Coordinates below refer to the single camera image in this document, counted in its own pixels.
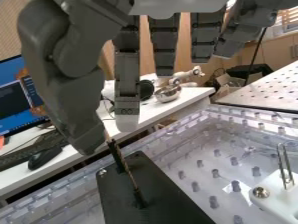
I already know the computer monitor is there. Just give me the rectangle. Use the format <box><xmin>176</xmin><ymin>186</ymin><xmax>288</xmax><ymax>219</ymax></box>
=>
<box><xmin>0</xmin><ymin>54</ymin><xmax>51</xmax><ymax>138</ymax></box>

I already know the clear box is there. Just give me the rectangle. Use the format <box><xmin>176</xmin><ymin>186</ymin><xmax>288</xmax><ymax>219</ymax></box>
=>
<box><xmin>0</xmin><ymin>103</ymin><xmax>298</xmax><ymax>224</ymax></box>

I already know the small white box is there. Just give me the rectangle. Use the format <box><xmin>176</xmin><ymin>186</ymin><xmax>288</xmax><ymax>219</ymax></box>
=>
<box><xmin>249</xmin><ymin>168</ymin><xmax>298</xmax><ymax>224</ymax></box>

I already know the black mouse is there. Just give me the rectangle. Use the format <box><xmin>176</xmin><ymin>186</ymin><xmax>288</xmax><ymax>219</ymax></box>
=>
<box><xmin>27</xmin><ymin>144</ymin><xmax>64</xmax><ymax>170</ymax></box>

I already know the black plate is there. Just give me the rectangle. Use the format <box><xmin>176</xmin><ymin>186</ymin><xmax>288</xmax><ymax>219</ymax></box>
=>
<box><xmin>96</xmin><ymin>150</ymin><xmax>217</xmax><ymax>224</ymax></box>

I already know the metal bowl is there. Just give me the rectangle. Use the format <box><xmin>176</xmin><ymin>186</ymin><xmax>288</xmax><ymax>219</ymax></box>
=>
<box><xmin>153</xmin><ymin>84</ymin><xmax>184</xmax><ymax>103</ymax></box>

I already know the dark drill bit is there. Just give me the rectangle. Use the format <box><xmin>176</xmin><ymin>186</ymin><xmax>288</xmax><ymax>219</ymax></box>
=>
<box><xmin>107</xmin><ymin>139</ymin><xmax>127</xmax><ymax>174</ymax></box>

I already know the black keyboard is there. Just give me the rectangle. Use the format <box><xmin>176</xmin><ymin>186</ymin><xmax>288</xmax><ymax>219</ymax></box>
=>
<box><xmin>0</xmin><ymin>131</ymin><xmax>71</xmax><ymax>173</ymax></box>

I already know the cardboard box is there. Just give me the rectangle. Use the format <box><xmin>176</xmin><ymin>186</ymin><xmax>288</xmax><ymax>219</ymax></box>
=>
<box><xmin>212</xmin><ymin>72</ymin><xmax>250</xmax><ymax>101</ymax></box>

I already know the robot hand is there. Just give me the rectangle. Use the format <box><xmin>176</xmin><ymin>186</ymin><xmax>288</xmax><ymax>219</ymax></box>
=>
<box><xmin>16</xmin><ymin>0</ymin><xmax>298</xmax><ymax>156</ymax></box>

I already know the small white jointed device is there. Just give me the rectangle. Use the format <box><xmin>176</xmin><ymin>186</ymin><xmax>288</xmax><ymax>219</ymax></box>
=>
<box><xmin>168</xmin><ymin>65</ymin><xmax>206</xmax><ymax>87</ymax></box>

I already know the white desk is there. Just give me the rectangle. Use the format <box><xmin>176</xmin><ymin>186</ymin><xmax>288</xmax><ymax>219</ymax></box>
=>
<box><xmin>0</xmin><ymin>84</ymin><xmax>217</xmax><ymax>201</ymax></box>

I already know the thin stick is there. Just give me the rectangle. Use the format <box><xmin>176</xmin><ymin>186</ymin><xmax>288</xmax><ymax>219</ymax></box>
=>
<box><xmin>104</xmin><ymin>131</ymin><xmax>148</xmax><ymax>209</ymax></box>

